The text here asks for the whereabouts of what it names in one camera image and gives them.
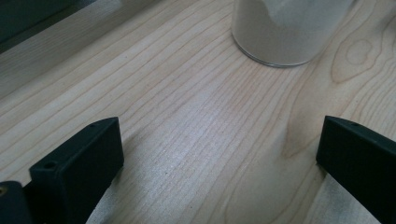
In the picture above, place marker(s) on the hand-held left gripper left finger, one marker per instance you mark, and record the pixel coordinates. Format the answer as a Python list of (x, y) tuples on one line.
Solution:
[(77, 168)]

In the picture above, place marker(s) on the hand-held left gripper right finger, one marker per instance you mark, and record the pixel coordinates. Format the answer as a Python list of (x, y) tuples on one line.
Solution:
[(361, 168)]

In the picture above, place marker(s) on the small jar with white contents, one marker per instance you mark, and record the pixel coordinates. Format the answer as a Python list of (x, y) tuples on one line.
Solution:
[(280, 34)]

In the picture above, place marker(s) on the dark grey corner rack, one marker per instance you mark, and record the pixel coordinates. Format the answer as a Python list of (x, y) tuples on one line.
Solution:
[(28, 15)]

